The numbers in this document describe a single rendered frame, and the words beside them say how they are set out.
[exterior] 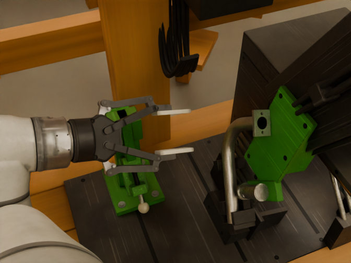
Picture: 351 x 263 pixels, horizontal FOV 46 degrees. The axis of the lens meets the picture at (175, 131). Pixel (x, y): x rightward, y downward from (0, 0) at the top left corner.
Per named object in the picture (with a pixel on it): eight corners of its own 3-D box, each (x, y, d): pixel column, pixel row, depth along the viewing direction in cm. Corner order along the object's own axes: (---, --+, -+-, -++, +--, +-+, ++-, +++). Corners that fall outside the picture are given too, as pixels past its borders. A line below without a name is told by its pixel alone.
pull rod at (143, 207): (151, 213, 102) (150, 200, 97) (140, 216, 101) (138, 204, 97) (143, 195, 105) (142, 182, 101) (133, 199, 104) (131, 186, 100)
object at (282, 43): (348, 140, 121) (394, 46, 96) (257, 170, 114) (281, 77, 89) (313, 99, 133) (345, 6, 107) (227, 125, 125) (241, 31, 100)
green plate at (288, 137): (297, 189, 92) (346, 121, 79) (267, 195, 89) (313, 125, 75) (271, 152, 99) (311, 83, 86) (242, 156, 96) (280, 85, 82)
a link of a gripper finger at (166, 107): (144, 112, 77) (143, 96, 77) (168, 110, 79) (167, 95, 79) (147, 111, 76) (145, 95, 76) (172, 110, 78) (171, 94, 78)
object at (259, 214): (276, 235, 104) (291, 214, 98) (246, 243, 101) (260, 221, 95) (236, 169, 118) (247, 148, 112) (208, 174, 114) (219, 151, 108)
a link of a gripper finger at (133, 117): (100, 136, 75) (96, 129, 74) (151, 110, 79) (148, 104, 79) (106, 136, 71) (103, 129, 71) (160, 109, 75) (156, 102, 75)
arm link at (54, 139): (34, 115, 63) (73, 113, 66) (27, 118, 72) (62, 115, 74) (39, 174, 64) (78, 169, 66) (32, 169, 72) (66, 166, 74)
